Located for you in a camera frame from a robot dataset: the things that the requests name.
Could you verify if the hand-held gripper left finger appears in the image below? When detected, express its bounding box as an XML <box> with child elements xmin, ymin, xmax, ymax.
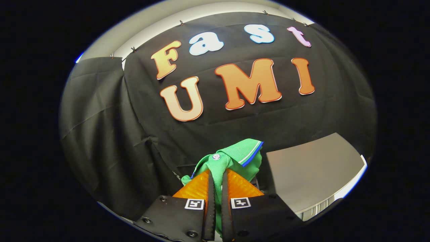
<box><xmin>134</xmin><ymin>168</ymin><xmax>216</xmax><ymax>242</ymax></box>

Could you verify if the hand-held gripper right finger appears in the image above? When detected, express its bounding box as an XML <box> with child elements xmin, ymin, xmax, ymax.
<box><xmin>220</xmin><ymin>168</ymin><xmax>303</xmax><ymax>242</ymax></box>

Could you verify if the dark glass washing machine lid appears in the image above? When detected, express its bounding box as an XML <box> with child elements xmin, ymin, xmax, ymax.
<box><xmin>175</xmin><ymin>164</ymin><xmax>202</xmax><ymax>182</ymax></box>

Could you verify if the green polo shirt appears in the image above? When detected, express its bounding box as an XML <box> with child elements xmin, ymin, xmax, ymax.
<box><xmin>181</xmin><ymin>138</ymin><xmax>264</xmax><ymax>236</ymax></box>

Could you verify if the black backdrop cloth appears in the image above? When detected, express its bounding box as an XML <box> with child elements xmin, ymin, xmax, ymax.
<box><xmin>60</xmin><ymin>12</ymin><xmax>377</xmax><ymax>222</ymax></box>

